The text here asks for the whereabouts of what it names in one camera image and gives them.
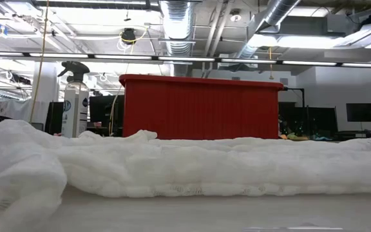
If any long ceiling light strip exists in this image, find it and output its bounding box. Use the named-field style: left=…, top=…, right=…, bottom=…
left=0, top=50, right=371, bottom=69

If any white knitted garment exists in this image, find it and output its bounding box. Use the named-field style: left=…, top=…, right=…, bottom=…
left=0, top=119, right=371, bottom=232

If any black ceiling camera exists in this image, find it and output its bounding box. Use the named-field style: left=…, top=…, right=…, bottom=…
left=120, top=28, right=137, bottom=45

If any white draped sheet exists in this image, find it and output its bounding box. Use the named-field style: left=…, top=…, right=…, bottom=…
left=0, top=97, right=34, bottom=123

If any large black monitor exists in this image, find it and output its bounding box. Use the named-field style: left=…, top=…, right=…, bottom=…
left=278, top=102, right=338, bottom=138

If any yellow hanging rope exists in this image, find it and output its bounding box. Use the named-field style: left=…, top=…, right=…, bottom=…
left=28, top=0, right=50, bottom=124

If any small black monitor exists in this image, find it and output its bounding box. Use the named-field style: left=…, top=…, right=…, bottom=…
left=346, top=102, right=371, bottom=123

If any clear spray bottle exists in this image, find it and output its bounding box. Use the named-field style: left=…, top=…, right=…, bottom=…
left=57, top=60, right=90, bottom=139

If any red plastic laundry bin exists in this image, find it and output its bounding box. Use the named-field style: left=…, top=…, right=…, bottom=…
left=119, top=73, right=285, bottom=140

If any wide silver ventilation duct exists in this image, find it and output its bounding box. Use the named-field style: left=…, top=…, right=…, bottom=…
left=158, top=0, right=195, bottom=77

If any slanted silver ventilation duct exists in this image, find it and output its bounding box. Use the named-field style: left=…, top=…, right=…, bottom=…
left=235, top=0, right=302, bottom=61

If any yellow ceiling cable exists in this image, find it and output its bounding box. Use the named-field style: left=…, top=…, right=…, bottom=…
left=108, top=28, right=149, bottom=136

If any black monitor behind bottle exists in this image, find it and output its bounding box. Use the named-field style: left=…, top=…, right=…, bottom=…
left=89, top=95, right=125, bottom=136

